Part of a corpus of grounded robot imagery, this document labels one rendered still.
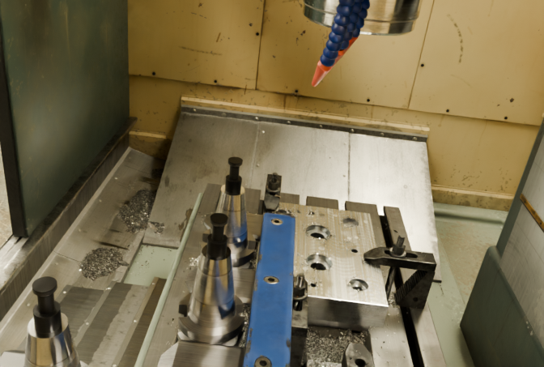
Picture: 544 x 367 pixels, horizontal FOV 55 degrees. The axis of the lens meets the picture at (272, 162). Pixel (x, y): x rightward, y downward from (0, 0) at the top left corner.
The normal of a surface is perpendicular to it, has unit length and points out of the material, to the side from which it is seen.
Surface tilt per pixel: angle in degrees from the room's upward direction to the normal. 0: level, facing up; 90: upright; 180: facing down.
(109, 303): 8
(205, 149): 24
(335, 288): 0
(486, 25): 90
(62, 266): 17
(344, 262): 0
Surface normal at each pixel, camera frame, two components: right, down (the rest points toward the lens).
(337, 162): 0.07, -0.63
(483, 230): 0.11, -0.89
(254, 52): -0.06, 0.44
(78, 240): 0.40, -0.81
